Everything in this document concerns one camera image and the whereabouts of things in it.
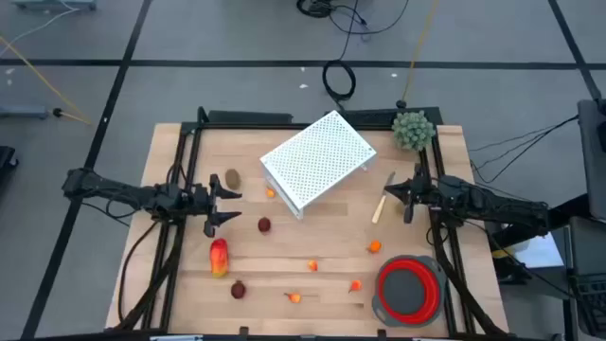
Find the black diagonal bar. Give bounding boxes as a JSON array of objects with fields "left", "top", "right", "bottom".
[{"left": 544, "top": 193, "right": 593, "bottom": 228}]

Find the grey cabinet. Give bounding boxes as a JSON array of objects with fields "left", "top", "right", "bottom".
[{"left": 576, "top": 98, "right": 606, "bottom": 222}]

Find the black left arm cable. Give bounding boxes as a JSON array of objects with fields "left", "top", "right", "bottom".
[{"left": 116, "top": 220, "right": 162, "bottom": 328}]

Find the black aluminium frame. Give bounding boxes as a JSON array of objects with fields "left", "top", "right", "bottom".
[{"left": 106, "top": 106, "right": 510, "bottom": 341}]

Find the red collapsible bowl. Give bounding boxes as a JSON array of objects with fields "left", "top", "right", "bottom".
[{"left": 371, "top": 254, "right": 449, "bottom": 328}]

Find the red yellow mango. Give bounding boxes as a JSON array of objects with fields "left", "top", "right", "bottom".
[{"left": 209, "top": 238, "right": 230, "bottom": 279}]

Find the grey-blue stand foot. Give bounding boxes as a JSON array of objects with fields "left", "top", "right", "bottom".
[
  {"left": 0, "top": 104, "right": 50, "bottom": 120},
  {"left": 11, "top": 0, "right": 98, "bottom": 11}
]

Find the black textured panel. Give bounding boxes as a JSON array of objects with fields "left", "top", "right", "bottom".
[{"left": 326, "top": 106, "right": 444, "bottom": 128}]

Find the long yellow floor cable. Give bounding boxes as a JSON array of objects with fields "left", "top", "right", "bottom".
[{"left": 0, "top": 35, "right": 94, "bottom": 127}]

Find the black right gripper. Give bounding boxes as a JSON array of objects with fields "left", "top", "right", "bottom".
[{"left": 383, "top": 163, "right": 442, "bottom": 224}]

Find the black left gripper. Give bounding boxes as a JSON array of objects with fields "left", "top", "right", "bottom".
[{"left": 187, "top": 172, "right": 244, "bottom": 239}]

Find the white board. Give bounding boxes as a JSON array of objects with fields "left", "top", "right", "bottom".
[{"left": 513, "top": 230, "right": 567, "bottom": 270}]

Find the knife with wooden handle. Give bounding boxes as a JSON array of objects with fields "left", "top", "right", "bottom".
[{"left": 370, "top": 170, "right": 397, "bottom": 225}]

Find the black keyboard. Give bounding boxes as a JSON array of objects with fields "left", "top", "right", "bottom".
[{"left": 570, "top": 274, "right": 606, "bottom": 338}]

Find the brown kiwi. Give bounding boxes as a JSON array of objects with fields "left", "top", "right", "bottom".
[{"left": 223, "top": 168, "right": 242, "bottom": 191}]

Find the black floor object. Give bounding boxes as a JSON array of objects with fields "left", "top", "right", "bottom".
[{"left": 0, "top": 145, "right": 20, "bottom": 171}]

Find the dark grey monitor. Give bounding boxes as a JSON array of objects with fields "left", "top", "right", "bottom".
[{"left": 567, "top": 215, "right": 606, "bottom": 285}]

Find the black coiled floor cable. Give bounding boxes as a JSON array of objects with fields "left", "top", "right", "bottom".
[{"left": 321, "top": 9, "right": 365, "bottom": 113}]

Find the white perforated metal shelf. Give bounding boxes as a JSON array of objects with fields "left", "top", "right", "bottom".
[{"left": 258, "top": 109, "right": 379, "bottom": 222}]

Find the white floor cable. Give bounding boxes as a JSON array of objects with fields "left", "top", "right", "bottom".
[{"left": 0, "top": 7, "right": 80, "bottom": 46}]

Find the yellow cable with black plug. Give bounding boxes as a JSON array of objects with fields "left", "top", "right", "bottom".
[{"left": 396, "top": 0, "right": 440, "bottom": 109}]

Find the thin black cable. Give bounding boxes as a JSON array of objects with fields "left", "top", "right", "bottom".
[{"left": 468, "top": 113, "right": 581, "bottom": 186}]

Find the green artificial plant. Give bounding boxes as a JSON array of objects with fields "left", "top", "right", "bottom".
[{"left": 390, "top": 110, "right": 437, "bottom": 153}]

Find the black cable bundle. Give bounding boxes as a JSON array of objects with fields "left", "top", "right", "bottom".
[{"left": 296, "top": 0, "right": 411, "bottom": 37}]

